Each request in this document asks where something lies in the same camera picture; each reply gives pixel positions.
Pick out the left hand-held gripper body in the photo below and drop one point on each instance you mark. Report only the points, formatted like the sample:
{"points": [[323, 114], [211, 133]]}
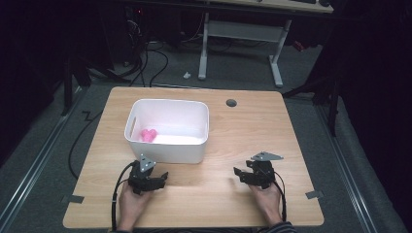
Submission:
{"points": [[140, 178]]}

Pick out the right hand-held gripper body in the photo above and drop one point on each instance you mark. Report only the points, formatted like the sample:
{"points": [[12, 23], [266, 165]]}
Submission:
{"points": [[262, 173]]}

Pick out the pink bone chew toy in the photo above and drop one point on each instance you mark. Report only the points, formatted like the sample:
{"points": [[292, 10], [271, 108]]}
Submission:
{"points": [[148, 135]]}

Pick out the white plastic storage bin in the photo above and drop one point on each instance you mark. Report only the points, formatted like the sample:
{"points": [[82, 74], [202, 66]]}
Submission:
{"points": [[168, 123]]}

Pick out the person's right hand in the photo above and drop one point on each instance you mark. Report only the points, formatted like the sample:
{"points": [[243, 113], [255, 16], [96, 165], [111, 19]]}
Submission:
{"points": [[267, 204]]}

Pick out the grey tape piece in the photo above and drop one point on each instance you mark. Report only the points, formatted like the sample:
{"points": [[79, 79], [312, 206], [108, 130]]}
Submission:
{"points": [[73, 199], [314, 194]]}

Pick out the black metal stand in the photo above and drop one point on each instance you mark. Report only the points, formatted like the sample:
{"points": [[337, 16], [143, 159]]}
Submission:
{"points": [[332, 106], [67, 87]]}

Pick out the small white floor object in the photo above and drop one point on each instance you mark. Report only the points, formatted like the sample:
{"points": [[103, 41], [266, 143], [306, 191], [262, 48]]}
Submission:
{"points": [[187, 75]]}

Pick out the white-framed wooden desk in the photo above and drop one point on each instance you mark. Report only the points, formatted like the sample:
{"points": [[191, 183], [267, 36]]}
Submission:
{"points": [[243, 30]]}

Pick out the black keyboard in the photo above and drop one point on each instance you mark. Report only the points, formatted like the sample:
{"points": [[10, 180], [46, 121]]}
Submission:
{"points": [[302, 1]]}

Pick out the black computer mouse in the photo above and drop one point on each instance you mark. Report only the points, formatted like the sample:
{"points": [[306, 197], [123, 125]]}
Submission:
{"points": [[324, 3]]}

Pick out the metal floor rail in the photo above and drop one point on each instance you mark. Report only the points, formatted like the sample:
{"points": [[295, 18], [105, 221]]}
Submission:
{"points": [[35, 163], [345, 168]]}

